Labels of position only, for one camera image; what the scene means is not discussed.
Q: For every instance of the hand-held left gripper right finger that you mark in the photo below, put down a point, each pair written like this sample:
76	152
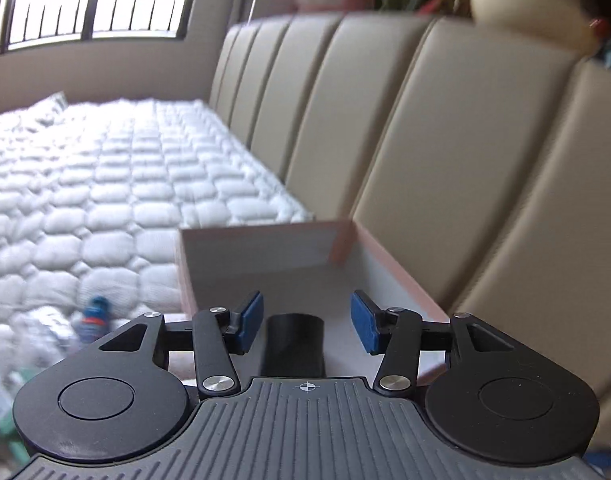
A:
365	320

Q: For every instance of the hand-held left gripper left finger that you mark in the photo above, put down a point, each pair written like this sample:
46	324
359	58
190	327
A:
250	320

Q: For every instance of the black cylinder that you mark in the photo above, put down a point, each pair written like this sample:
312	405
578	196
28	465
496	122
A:
293	345

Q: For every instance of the pink cardboard box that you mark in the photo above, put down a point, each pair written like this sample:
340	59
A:
305	260

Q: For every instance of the white quilted mattress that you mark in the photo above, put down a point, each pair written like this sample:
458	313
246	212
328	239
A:
110	185

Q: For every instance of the beige padded headboard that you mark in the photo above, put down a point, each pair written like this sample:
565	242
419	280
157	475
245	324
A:
435	135

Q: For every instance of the crumpled clear plastic bag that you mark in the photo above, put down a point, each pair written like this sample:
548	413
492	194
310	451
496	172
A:
30	340

